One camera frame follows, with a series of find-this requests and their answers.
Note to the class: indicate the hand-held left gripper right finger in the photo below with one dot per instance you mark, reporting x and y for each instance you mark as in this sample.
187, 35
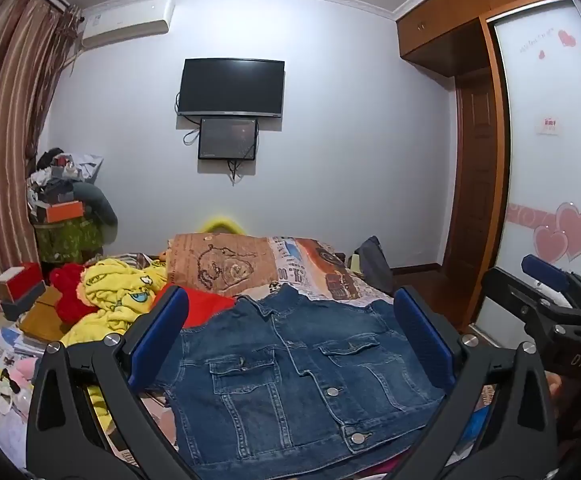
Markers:
420, 330

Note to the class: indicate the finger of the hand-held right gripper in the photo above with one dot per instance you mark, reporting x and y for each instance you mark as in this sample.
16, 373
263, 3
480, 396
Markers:
545, 270
510, 292

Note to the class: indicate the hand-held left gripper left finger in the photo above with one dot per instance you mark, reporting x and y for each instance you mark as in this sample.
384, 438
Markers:
166, 317

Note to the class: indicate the blue denim jacket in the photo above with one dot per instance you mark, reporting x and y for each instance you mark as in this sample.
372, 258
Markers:
290, 370

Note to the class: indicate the red knit garment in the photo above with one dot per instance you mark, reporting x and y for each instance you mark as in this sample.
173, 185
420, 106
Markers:
203, 305

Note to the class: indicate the yellow cartoon print blanket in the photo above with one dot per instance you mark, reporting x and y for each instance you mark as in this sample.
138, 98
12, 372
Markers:
115, 290

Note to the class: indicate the dark grey clothing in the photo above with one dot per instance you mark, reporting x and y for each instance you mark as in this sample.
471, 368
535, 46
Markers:
373, 265

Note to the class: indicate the red fuzzy cloth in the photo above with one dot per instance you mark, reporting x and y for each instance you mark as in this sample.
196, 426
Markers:
68, 292

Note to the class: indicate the yellow round object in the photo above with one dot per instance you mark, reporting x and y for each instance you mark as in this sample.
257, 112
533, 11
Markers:
223, 224

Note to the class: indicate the brown cardboard box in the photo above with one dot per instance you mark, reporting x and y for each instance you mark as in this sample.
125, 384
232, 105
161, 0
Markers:
45, 317

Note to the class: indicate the green patterned cloth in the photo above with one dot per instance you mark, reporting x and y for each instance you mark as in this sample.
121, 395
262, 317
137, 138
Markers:
68, 242

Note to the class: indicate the printed bed sheet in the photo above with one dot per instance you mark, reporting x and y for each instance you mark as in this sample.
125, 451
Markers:
310, 265

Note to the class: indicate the grey box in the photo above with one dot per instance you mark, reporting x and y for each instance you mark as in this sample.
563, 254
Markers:
25, 302

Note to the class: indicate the small red white sticker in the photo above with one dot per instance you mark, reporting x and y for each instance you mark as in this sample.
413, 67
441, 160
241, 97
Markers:
549, 125

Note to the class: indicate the orange box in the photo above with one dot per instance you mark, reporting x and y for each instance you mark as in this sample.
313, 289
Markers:
63, 211

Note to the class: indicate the red box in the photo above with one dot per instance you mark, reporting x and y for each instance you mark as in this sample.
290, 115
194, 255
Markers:
20, 282

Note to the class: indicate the wooden wardrobe with heart door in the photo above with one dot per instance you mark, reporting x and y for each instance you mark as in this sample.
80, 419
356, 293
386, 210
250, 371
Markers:
540, 110

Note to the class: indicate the pile of clutter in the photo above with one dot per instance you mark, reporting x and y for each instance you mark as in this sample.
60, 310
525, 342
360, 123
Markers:
58, 180

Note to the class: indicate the heap of papers and bags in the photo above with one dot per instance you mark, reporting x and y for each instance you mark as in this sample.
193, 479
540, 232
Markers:
0, 385

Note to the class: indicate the striped brown curtain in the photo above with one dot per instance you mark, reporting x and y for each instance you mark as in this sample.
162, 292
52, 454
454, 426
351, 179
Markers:
5, 125

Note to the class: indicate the white air conditioner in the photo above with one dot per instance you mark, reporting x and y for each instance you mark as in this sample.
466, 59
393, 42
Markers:
128, 22

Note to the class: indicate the small black wall monitor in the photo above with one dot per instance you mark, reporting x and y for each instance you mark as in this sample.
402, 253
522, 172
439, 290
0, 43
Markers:
228, 139

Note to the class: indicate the black wall television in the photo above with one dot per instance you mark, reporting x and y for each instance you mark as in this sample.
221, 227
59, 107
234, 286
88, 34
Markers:
231, 86

